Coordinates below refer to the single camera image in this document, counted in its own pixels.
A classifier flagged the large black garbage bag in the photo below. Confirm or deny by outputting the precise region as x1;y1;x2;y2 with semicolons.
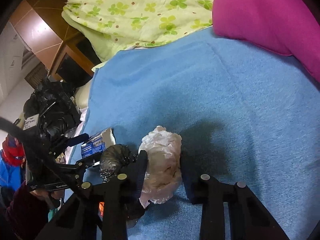
23;77;80;142

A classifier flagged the magenta pillow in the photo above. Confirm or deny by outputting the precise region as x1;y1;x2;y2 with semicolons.
212;0;319;81

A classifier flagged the blue blanket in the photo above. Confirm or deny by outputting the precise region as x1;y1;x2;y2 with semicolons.
83;28;319;239

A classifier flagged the grey-black plastic bag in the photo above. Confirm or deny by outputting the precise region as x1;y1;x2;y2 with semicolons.
100;144;138;183

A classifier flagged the green clover quilt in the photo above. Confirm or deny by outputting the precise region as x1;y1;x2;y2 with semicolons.
62;0;213;62

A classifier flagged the orange snack wrapper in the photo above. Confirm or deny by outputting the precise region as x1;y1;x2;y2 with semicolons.
99;202;104;218

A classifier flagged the black cable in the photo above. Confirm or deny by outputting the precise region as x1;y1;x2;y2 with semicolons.
0;116;83;198

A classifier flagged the wooden nightstand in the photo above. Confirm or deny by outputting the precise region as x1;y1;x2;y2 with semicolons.
48;33;101;88

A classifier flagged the white tissue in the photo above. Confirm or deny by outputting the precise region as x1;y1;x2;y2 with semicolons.
138;126;182;209

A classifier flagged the blue toothpaste box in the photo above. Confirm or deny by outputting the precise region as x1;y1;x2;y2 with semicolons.
81;128;116;158

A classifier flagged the wooden pillar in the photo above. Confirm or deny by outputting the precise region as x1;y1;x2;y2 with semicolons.
9;0;79;68

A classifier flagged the person's left hand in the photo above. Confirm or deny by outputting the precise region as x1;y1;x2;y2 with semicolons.
31;189;65;210

